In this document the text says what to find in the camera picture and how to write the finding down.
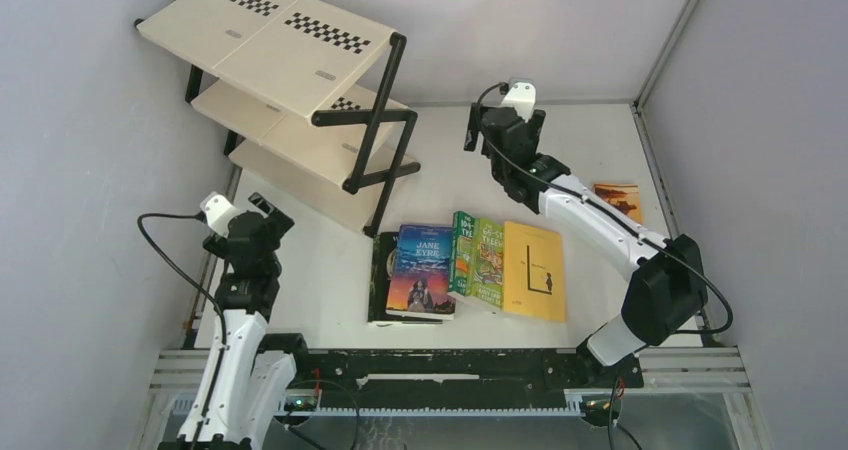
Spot orange paperback book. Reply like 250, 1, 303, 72
593, 182, 643, 224

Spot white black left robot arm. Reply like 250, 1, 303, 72
159, 192, 313, 449

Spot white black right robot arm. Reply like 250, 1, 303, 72
465, 103, 710, 386

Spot dark green treehouse book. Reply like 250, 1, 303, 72
448, 211, 477, 304

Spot cream three-tier shelf rack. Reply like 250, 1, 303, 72
135, 0, 420, 236

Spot dark black-green book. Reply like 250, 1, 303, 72
367, 231, 441, 328

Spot light green treehouse book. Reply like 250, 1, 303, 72
468, 218, 504, 311

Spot yellow book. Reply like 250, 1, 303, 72
502, 221, 567, 323

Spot Jane Eyre blue book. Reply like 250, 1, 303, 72
385, 224, 456, 321

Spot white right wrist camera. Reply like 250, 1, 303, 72
500, 78, 536, 122

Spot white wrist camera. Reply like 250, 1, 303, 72
500, 78, 536, 122
200, 192, 243, 238

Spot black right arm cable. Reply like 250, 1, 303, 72
474, 82, 735, 337

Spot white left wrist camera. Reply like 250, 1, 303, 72
200, 192, 243, 238

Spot black mounting base rail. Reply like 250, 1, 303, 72
259, 334, 644, 413

